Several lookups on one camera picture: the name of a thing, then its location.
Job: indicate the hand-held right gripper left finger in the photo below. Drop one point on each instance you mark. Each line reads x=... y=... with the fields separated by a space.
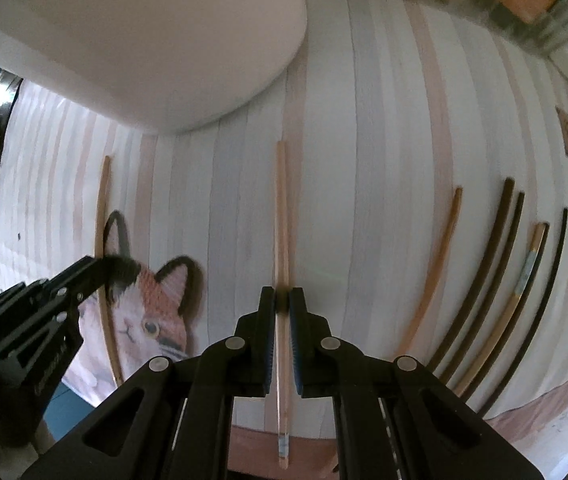
x=267 y=340

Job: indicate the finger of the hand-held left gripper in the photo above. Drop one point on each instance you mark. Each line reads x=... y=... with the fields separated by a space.
x=96 y=272

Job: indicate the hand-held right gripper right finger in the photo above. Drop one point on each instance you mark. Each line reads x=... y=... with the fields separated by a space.
x=296 y=345

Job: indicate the light wooden chopstick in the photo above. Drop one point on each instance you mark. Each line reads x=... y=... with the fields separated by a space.
x=101 y=195
x=287 y=265
x=441 y=260
x=280 y=210

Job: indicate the dark brown chopstick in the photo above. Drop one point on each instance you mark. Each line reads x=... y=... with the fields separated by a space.
x=506 y=260
x=490 y=255

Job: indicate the thin black chopstick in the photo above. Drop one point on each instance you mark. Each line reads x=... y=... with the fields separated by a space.
x=550 y=285

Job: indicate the striped cat print mat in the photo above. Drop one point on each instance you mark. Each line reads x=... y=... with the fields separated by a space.
x=364 y=160

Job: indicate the white round plate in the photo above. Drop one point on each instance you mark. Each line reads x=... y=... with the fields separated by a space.
x=138 y=35

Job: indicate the golden chopstick with silver band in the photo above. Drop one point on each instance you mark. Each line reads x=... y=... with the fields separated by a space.
x=526 y=269

